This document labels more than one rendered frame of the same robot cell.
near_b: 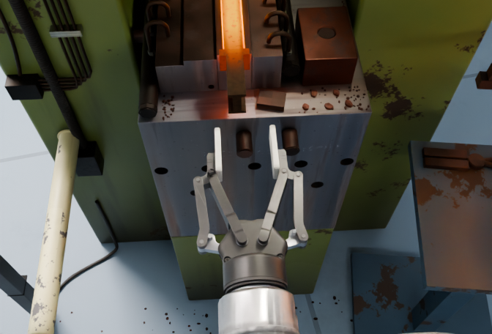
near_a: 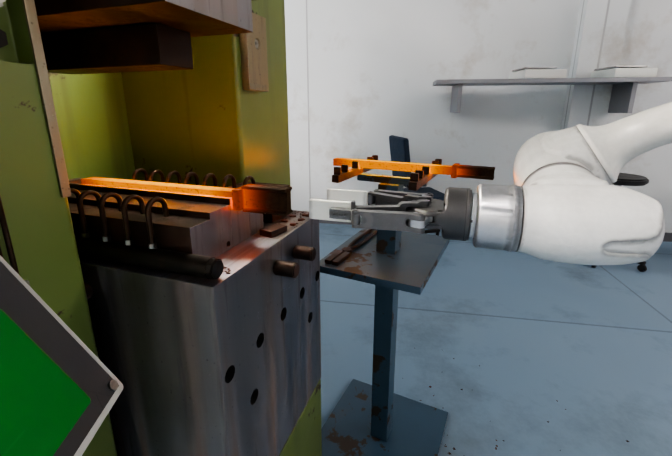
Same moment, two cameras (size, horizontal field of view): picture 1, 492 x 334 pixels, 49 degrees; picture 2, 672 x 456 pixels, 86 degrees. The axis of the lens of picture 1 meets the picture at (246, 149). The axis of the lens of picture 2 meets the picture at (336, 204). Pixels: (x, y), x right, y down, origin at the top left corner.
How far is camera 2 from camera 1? 72 cm
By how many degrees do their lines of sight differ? 65
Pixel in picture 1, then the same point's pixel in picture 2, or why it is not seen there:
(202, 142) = (256, 295)
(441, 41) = not seen: hidden behind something
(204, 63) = (223, 211)
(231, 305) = (491, 196)
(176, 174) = (241, 371)
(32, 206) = not seen: outside the picture
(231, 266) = (453, 199)
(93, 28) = (37, 280)
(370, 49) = not seen: hidden behind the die
